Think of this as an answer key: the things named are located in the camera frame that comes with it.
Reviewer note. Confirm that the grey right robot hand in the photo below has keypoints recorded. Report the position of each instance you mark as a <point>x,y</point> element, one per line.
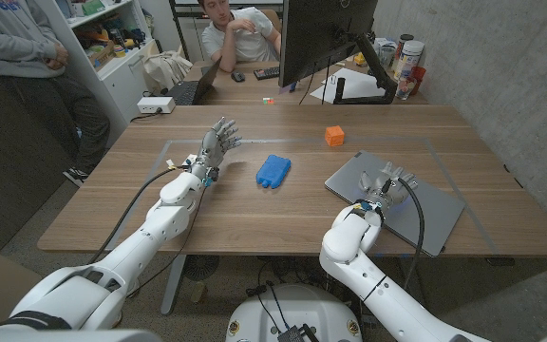
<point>382,190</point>

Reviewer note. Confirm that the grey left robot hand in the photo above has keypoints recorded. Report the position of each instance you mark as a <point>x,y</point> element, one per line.
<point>212,149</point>

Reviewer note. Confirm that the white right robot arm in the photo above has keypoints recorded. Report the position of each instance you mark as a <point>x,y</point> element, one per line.
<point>349,242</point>

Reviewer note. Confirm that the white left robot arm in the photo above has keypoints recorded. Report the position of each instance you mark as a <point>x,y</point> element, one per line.
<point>159,228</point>

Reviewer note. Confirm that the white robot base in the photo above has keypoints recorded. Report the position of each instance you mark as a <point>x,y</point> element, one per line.
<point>297,309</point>

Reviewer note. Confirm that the grey closed laptop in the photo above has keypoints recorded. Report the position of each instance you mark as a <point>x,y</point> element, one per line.
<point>437,209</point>

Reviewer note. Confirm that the black open laptop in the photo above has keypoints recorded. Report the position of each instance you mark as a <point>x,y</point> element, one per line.
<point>188,92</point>

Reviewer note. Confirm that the blue block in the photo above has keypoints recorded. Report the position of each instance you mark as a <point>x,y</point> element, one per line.
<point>273,171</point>

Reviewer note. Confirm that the white power strip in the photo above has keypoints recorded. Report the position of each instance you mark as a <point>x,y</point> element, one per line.
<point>156,104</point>

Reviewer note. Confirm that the orange cube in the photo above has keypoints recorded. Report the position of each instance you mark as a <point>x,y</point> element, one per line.
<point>334,136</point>

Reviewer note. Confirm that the small colourful puzzle cube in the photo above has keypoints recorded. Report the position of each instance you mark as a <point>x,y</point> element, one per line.
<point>268,100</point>

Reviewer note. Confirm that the black computer mouse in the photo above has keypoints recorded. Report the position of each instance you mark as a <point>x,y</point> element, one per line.
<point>238,76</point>

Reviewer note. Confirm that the beige tote bag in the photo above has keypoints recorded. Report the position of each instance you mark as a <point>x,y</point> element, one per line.
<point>164,69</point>

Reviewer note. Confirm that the black keyboard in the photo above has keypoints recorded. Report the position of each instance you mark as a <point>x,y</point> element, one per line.
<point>267,73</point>

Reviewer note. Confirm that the purple sticky note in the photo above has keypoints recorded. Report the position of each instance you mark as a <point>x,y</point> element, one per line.
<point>285,89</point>

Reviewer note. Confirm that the clear drinking glass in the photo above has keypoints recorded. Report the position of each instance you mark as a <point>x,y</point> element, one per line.
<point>405,89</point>

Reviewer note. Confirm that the white paper sheets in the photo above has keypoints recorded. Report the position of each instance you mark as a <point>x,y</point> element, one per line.
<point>356,85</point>

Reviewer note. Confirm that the seated person in white t-shirt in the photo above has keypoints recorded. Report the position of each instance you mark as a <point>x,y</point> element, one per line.
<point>245,43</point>

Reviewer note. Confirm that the white shelf unit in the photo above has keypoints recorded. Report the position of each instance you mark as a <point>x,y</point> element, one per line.
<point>121,81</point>

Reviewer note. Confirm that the black round fan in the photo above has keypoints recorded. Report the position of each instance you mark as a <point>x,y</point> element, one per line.
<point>201,267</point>

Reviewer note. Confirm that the red cup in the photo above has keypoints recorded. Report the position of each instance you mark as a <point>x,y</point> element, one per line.
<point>418,76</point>

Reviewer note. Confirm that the small yellow object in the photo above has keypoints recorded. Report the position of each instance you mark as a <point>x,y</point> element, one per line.
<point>360,59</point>

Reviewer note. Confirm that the white labelled canister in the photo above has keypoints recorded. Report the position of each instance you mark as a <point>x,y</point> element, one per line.
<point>409,59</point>

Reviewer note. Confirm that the grey table leg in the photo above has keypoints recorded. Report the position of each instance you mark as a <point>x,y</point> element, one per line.
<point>174,285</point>

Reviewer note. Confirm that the dark-lidded bottle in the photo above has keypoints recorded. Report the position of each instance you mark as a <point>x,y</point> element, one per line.
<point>402,43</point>

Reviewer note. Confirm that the black computer monitor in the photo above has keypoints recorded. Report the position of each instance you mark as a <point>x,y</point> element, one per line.
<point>321,33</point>

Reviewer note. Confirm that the standing person in grey hoodie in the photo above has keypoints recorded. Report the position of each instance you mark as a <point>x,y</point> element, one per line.
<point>12,43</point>

